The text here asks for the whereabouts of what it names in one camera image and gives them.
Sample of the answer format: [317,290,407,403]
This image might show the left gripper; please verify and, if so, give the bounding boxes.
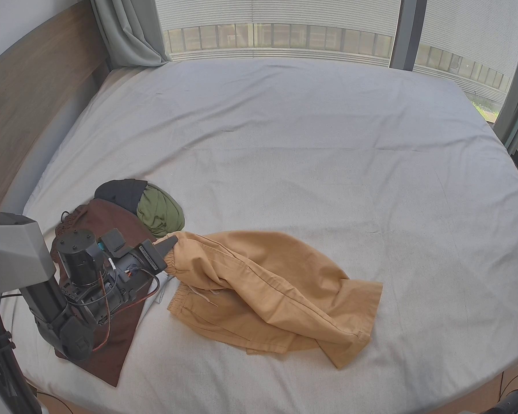
[111,235,179,287]

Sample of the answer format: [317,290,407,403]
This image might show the tan shorts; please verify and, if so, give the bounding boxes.
[164,230,383,369]

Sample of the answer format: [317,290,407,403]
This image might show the bed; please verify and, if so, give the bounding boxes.
[0,0,518,414]

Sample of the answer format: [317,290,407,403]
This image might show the green garment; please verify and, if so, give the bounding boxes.
[136,183,185,238]

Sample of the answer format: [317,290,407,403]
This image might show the brown shorts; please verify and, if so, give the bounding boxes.
[53,200,165,388]

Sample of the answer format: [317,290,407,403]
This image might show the grey-green curtain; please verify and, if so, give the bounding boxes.
[85,0,172,67]

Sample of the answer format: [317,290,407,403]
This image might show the window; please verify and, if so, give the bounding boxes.
[149,0,518,156]

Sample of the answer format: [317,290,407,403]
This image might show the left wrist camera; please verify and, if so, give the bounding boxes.
[100,228,128,258]

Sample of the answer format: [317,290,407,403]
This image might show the black cable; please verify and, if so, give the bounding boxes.
[37,393,72,414]

